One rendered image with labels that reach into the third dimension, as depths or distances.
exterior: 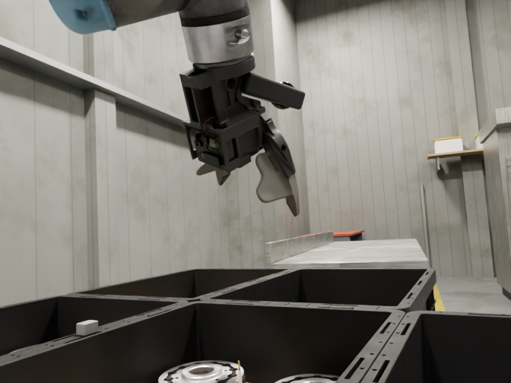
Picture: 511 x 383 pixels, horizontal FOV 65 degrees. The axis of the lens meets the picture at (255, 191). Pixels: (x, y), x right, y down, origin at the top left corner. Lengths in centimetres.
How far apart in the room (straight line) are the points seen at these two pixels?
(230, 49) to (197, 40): 4
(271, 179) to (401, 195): 715
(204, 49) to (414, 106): 746
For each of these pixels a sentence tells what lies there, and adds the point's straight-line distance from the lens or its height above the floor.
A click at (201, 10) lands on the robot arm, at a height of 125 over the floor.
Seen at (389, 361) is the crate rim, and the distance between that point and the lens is 34.
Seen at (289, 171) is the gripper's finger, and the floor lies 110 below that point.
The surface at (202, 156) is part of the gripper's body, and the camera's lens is 50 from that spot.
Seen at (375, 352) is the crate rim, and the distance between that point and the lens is 35.
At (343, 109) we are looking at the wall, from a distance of 796.
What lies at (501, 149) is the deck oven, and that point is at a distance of 520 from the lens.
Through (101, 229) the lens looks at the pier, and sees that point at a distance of 428.
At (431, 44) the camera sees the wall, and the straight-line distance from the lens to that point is 819.
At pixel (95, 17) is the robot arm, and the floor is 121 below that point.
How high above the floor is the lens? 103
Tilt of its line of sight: 5 degrees up
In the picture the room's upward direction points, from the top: 3 degrees counter-clockwise
